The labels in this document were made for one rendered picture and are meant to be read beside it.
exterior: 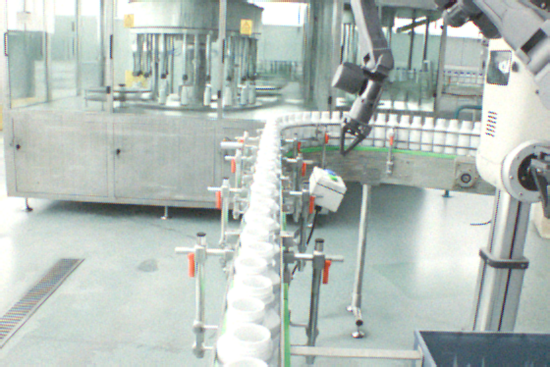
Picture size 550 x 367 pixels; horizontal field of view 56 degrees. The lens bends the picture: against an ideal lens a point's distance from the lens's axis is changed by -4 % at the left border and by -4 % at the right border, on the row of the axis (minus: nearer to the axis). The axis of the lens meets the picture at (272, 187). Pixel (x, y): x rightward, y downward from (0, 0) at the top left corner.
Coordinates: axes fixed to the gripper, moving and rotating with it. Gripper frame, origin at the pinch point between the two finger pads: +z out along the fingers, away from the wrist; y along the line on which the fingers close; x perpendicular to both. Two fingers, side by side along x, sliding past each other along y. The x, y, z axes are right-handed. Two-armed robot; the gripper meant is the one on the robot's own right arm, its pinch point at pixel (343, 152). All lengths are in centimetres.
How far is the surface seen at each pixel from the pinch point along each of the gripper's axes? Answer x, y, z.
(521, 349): 37, 51, 15
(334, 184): 0.7, 4.0, 8.1
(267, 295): -16, 82, 9
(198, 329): -19, 51, 34
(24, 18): -231, -303, 34
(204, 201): -36, -301, 118
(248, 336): -17, 92, 9
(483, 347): 31, 51, 17
